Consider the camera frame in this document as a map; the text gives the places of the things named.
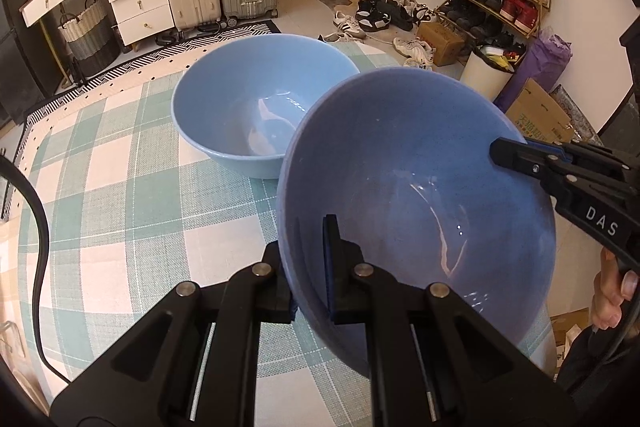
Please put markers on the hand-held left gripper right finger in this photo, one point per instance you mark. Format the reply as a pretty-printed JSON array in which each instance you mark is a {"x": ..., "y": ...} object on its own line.
[{"x": 329, "y": 267}]

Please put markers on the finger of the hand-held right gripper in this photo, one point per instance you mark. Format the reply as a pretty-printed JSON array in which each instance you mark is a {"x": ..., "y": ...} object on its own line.
[
  {"x": 515, "y": 157},
  {"x": 585, "y": 153}
]

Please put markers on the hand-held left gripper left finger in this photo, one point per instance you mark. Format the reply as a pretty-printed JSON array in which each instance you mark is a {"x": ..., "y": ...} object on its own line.
[{"x": 270, "y": 297}]

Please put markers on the light blue bowl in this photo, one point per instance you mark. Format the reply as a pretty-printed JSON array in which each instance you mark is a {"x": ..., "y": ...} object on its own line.
[{"x": 240, "y": 92}]

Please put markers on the person's right hand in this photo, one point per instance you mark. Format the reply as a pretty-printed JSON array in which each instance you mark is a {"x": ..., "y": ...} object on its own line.
[{"x": 607, "y": 292}]

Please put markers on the green printed cardboard box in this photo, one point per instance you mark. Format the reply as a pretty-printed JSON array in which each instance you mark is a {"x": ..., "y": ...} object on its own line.
[{"x": 540, "y": 112}]

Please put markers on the white trash bin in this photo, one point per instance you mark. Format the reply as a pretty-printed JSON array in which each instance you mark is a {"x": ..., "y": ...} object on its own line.
[{"x": 482, "y": 77}]

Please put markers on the purple bag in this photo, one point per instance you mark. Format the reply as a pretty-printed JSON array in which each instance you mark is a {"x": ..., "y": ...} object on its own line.
[{"x": 540, "y": 62}]

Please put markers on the blue checked tablecloth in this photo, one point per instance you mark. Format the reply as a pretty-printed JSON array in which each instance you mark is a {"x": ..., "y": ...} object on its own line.
[{"x": 125, "y": 207}]

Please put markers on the scattered sneakers group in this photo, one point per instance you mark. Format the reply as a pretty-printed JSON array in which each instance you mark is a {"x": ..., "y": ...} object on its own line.
[{"x": 380, "y": 17}]

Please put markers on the woven grey white basket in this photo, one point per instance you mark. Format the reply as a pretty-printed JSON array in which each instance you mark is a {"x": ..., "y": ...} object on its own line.
[{"x": 87, "y": 37}]

